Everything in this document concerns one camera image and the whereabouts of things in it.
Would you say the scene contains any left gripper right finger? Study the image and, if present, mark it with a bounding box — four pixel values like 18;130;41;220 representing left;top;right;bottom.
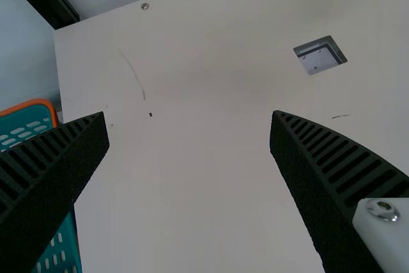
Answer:
270;109;409;273

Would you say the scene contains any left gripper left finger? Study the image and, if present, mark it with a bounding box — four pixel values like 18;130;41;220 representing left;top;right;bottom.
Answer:
0;111;111;273

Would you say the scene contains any teal shopping basket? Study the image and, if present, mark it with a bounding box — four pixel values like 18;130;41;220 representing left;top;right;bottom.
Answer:
0;98;83;273

